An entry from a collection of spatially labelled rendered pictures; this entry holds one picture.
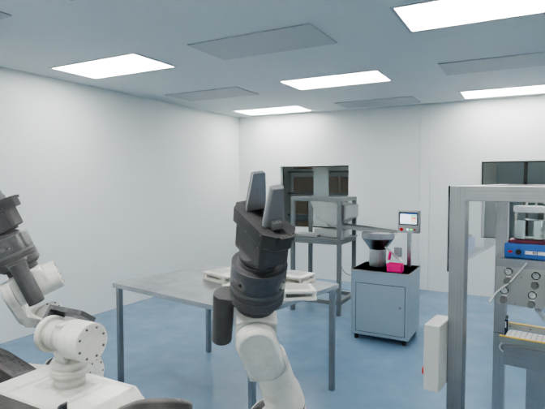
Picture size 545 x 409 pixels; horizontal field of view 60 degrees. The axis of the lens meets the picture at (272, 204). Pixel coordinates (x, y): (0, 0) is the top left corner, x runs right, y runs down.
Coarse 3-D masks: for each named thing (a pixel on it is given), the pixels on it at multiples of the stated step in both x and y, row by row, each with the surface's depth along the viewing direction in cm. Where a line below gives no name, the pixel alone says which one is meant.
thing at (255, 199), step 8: (256, 176) 69; (264, 176) 70; (256, 184) 69; (264, 184) 70; (248, 192) 70; (256, 192) 70; (264, 192) 71; (248, 200) 70; (256, 200) 71; (264, 200) 71; (248, 208) 70; (256, 208) 71
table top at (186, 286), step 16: (176, 272) 433; (192, 272) 433; (128, 288) 375; (144, 288) 368; (160, 288) 368; (176, 288) 368; (192, 288) 368; (208, 288) 368; (320, 288) 368; (336, 288) 380; (192, 304) 330; (208, 304) 320; (288, 304) 328
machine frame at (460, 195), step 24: (456, 192) 186; (480, 192) 181; (504, 192) 176; (528, 192) 171; (456, 216) 186; (504, 216) 264; (456, 240) 187; (504, 240) 265; (456, 264) 187; (456, 288) 187; (456, 312) 188; (504, 312) 267; (456, 336) 188; (456, 360) 189; (456, 384) 189; (504, 384) 272; (456, 408) 189
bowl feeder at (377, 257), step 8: (368, 232) 545; (376, 232) 546; (384, 232) 543; (392, 232) 534; (368, 240) 518; (376, 240) 513; (384, 240) 512; (392, 240) 519; (376, 248) 520; (384, 248) 521; (400, 248) 509; (376, 256) 521; (384, 256) 523; (400, 256) 510; (376, 264) 522; (384, 264) 524
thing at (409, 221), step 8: (400, 216) 522; (408, 216) 518; (416, 216) 513; (400, 224) 522; (408, 224) 518; (416, 224) 514; (400, 232) 523; (408, 232) 519; (416, 232) 514; (408, 240) 523; (408, 248) 523; (408, 256) 524; (408, 264) 524
